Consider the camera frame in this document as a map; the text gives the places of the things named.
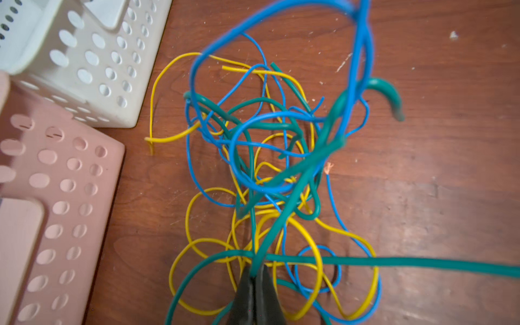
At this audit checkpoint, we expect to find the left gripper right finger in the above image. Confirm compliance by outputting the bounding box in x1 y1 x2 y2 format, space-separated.
255 265 287 325

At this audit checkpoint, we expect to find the white perforated basket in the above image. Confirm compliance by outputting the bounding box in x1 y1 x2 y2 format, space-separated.
1 0 171 128

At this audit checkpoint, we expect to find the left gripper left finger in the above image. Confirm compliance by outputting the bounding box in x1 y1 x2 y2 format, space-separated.
227 265 256 325

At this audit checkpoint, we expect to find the pink perforated basket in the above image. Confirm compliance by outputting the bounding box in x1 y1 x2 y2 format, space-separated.
1 73 125 324

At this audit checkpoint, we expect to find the green wire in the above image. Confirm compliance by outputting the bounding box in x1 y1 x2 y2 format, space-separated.
164 76 520 325

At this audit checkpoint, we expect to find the tangled coloured wire pile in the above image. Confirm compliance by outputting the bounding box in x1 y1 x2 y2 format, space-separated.
144 32 383 325

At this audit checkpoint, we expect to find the blue wire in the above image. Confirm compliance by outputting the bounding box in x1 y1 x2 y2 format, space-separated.
188 0 375 196

